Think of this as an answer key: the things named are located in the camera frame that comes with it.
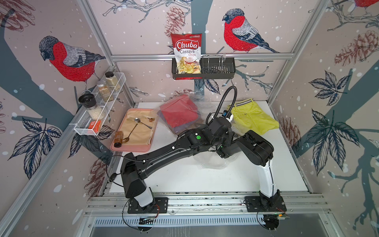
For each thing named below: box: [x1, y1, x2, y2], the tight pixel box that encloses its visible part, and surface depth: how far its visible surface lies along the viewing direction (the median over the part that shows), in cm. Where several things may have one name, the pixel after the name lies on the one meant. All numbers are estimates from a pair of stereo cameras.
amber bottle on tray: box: [113, 130, 124, 148], surface depth 97 cm
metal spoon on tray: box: [134, 117, 153, 129], surface depth 111 cm
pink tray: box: [110, 108, 158, 153], surface depth 108 cm
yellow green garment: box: [227, 98, 280, 136], surface depth 100 cm
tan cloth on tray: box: [119, 109, 155, 146], surface depth 109 cm
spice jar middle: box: [96, 83, 114, 102], surface depth 76 cm
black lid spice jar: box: [77, 93, 106, 121], surface depth 67 cm
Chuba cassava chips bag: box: [170, 33, 203, 75], surface depth 85 cm
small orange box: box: [87, 120, 102, 134], surface depth 68 cm
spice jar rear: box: [104, 71, 121, 91], surface depth 83 cm
